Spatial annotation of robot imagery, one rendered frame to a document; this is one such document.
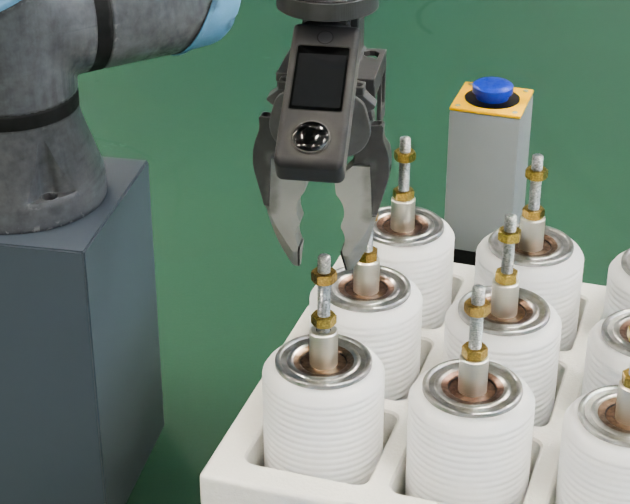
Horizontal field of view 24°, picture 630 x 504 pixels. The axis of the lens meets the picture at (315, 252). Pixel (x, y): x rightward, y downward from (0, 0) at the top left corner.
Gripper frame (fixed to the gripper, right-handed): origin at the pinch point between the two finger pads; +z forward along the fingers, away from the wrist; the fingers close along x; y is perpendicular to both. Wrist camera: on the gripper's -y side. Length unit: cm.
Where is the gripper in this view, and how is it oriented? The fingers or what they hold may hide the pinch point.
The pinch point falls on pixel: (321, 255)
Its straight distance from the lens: 107.7
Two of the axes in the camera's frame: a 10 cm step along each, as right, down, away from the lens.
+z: 0.0, 8.8, 4.8
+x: -9.8, -0.9, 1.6
